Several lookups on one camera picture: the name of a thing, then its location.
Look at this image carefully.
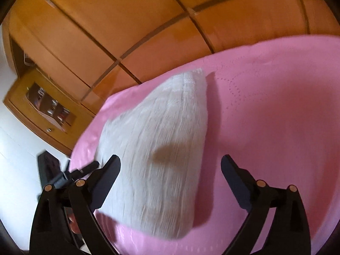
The person's left hand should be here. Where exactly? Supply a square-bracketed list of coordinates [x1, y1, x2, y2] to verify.
[67, 211, 81, 235]

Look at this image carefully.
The pink bedsheet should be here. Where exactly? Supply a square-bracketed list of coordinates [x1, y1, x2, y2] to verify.
[69, 34, 340, 255]

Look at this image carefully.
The wooden wardrobe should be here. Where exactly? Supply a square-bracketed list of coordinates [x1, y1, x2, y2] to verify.
[8, 0, 336, 117]

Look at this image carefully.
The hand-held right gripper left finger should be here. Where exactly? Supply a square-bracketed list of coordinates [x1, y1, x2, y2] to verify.
[29, 154, 121, 255]

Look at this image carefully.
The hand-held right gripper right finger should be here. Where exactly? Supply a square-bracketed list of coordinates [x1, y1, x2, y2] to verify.
[221, 154, 311, 255]

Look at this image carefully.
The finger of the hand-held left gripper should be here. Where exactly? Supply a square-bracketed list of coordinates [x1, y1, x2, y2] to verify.
[69, 161, 99, 180]

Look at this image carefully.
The wooden glass-door cabinet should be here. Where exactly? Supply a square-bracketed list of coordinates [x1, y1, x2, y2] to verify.
[3, 70, 96, 157]

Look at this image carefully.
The white knit sweater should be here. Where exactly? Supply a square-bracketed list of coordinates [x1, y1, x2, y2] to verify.
[95, 68, 213, 241]

